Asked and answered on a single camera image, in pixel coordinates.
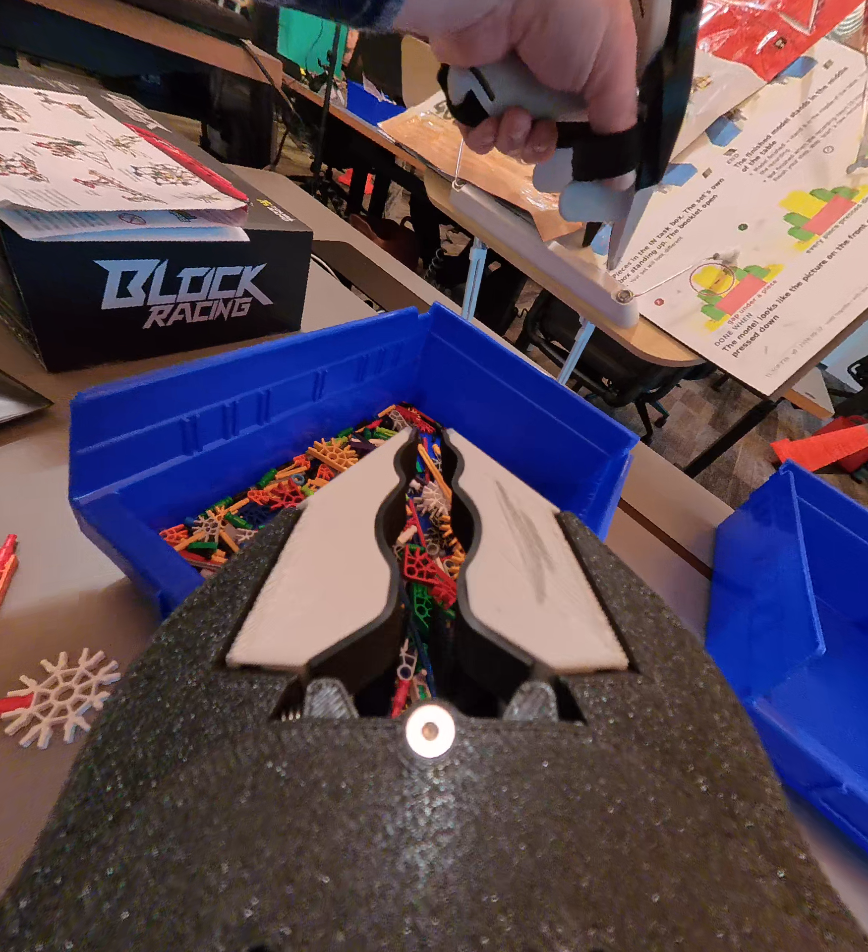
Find person's left hand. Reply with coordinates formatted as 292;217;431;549
397;0;640;161

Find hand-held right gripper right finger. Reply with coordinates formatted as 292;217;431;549
440;430;632;679

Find white paper leaflet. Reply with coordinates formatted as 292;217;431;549
0;74;250;240

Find blue plastic bin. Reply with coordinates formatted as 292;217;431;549
69;301;639;618
705;460;868;886

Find pile of colourful toy pieces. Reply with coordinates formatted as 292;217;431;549
159;405;472;718

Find black cardboard box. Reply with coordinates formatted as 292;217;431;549
0;52;314;373

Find orange striped traffic cone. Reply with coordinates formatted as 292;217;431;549
770;416;868;473

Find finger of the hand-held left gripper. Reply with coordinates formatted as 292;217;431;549
603;182;661;272

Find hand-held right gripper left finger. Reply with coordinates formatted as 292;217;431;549
224;427;420;704

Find person's left forearm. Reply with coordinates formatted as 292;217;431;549
274;0;412;34

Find star toy rod model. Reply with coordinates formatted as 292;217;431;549
0;534;122;748

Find clear toy parts bag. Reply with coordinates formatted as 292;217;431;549
378;0;868;242

